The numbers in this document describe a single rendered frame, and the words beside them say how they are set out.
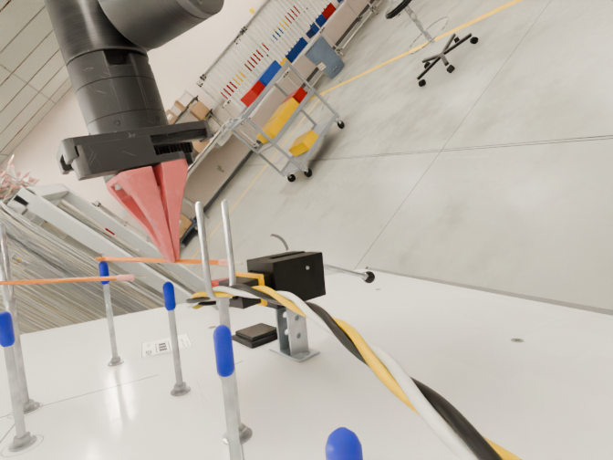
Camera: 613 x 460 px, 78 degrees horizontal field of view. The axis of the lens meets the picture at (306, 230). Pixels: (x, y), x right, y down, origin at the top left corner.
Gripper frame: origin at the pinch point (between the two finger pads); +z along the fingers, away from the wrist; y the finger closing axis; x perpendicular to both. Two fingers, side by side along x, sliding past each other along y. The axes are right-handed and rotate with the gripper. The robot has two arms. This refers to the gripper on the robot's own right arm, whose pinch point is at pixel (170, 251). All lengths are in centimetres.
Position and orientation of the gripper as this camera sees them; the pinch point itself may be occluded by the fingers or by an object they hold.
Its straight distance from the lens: 32.4
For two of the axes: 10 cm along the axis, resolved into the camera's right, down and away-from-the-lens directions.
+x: -5.9, 0.4, 8.0
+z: 2.6, 9.6, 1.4
